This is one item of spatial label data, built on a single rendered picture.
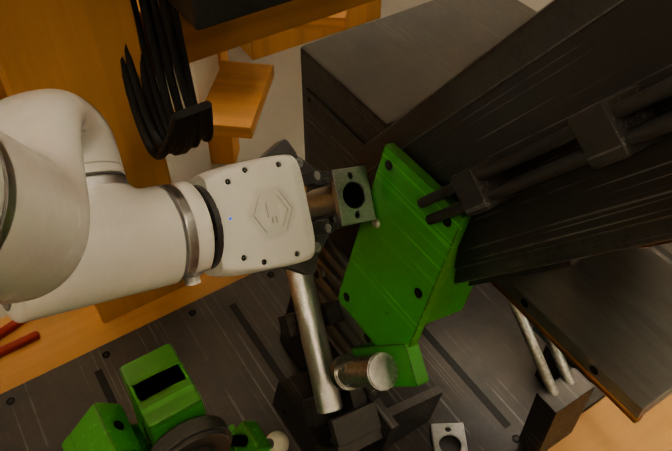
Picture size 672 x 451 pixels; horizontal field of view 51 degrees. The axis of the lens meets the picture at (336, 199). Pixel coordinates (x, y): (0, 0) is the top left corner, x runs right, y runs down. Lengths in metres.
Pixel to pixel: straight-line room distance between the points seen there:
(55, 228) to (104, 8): 0.42
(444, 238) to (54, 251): 0.36
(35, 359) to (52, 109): 0.62
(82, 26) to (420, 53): 0.38
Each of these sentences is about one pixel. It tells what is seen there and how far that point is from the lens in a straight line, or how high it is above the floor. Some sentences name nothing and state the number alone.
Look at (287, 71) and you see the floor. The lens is 3.01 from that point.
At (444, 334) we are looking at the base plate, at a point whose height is 0.90.
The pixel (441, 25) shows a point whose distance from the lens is 0.92.
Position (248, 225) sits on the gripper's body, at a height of 1.26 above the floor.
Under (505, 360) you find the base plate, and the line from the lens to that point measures 0.98.
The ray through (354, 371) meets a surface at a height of 1.07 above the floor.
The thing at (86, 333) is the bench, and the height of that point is 0.88.
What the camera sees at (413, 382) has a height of 1.09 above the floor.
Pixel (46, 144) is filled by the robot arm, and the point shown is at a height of 1.44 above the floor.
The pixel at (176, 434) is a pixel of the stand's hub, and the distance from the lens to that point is 0.63.
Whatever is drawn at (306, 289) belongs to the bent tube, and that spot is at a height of 1.08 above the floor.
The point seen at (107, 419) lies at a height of 1.15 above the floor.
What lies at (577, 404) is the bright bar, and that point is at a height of 0.99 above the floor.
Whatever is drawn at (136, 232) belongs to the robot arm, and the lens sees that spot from 0.56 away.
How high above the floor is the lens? 1.71
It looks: 45 degrees down
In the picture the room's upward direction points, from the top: straight up
